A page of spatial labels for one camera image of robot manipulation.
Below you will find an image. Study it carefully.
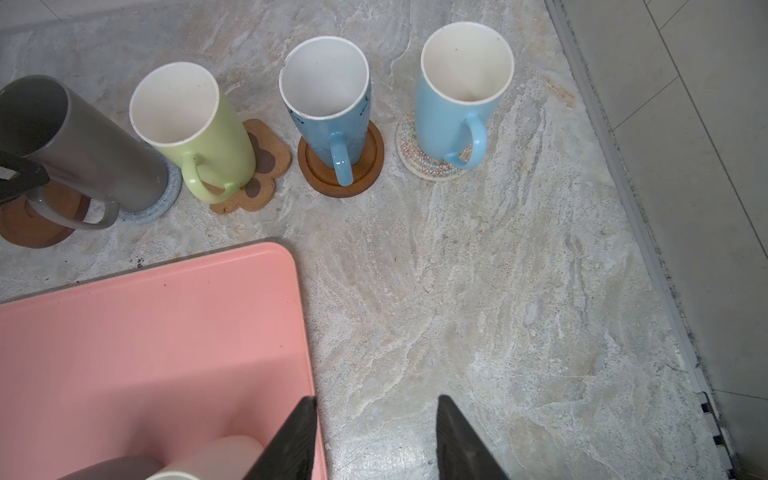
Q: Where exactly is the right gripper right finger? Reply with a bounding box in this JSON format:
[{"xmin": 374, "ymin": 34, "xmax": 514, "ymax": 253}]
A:
[{"xmin": 436, "ymin": 394, "xmax": 509, "ymax": 480}]

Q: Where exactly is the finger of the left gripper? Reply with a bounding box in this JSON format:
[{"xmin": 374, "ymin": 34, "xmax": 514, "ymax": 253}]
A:
[{"xmin": 1, "ymin": 151, "xmax": 50, "ymax": 204}]

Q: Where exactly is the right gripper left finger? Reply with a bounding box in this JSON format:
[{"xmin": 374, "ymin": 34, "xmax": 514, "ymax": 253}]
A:
[{"xmin": 243, "ymin": 396, "xmax": 318, "ymax": 480}]

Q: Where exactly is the brown wooden coaster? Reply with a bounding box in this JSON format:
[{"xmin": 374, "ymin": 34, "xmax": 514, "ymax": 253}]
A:
[
  {"xmin": 1, "ymin": 181, "xmax": 90, "ymax": 249},
  {"xmin": 297, "ymin": 121, "xmax": 385, "ymax": 198}
]

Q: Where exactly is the dark grey mug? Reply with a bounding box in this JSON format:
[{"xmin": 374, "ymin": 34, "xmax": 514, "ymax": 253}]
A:
[{"xmin": 1, "ymin": 75, "xmax": 182, "ymax": 230}]

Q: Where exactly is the blue woven round coaster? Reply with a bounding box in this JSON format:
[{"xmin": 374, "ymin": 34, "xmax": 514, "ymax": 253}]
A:
[{"xmin": 116, "ymin": 158, "xmax": 184, "ymax": 226}]

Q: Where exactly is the green mug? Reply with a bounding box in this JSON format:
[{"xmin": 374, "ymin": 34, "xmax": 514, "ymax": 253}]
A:
[{"xmin": 129, "ymin": 62, "xmax": 256, "ymax": 205}]

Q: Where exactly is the cork paw print coaster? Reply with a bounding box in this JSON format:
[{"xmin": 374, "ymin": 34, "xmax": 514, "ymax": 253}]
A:
[{"xmin": 210, "ymin": 119, "xmax": 292, "ymax": 215}]

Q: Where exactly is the multicolour woven round coaster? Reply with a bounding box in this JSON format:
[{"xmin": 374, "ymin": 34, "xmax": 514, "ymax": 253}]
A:
[{"xmin": 396, "ymin": 111, "xmax": 469, "ymax": 182}]

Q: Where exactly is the blue floral mug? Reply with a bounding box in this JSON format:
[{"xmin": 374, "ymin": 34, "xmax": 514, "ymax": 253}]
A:
[{"xmin": 279, "ymin": 36, "xmax": 371, "ymax": 187}]

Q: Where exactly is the light blue mug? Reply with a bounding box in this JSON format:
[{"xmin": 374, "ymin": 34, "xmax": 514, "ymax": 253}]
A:
[{"xmin": 414, "ymin": 21, "xmax": 515, "ymax": 170}]

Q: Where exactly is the pink silicone tray mat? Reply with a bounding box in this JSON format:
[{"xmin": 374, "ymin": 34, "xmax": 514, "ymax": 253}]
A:
[{"xmin": 1, "ymin": 242, "xmax": 315, "ymax": 479}]

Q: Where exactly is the pink handled white mug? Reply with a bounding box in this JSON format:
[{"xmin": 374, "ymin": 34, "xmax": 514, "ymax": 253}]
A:
[{"xmin": 147, "ymin": 435, "xmax": 264, "ymax": 480}]

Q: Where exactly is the grey handled white mug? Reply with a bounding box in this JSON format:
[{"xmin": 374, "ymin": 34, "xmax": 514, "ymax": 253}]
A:
[{"xmin": 60, "ymin": 456, "xmax": 164, "ymax": 480}]

